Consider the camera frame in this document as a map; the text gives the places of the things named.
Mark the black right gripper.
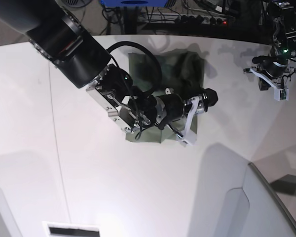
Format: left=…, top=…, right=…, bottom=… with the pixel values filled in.
left=148, top=88, right=219, bottom=130

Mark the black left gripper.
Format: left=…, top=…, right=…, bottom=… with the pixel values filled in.
left=252, top=56, right=288, bottom=91

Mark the green t-shirt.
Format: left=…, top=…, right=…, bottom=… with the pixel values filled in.
left=126, top=49, right=204, bottom=143

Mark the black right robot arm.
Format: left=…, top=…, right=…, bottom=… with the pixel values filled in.
left=0, top=0, right=218, bottom=142

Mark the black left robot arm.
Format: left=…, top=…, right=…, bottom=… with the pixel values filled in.
left=252, top=0, right=296, bottom=89

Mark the white power strip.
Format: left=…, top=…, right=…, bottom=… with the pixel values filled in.
left=175, top=15, right=228, bottom=26

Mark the blue bin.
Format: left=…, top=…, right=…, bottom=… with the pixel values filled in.
left=100, top=0, right=167, bottom=7

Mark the white vent panel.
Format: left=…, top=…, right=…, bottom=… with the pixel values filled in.
left=42, top=221, right=101, bottom=237

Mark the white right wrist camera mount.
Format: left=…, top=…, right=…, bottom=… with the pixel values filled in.
left=176, top=95, right=205, bottom=147

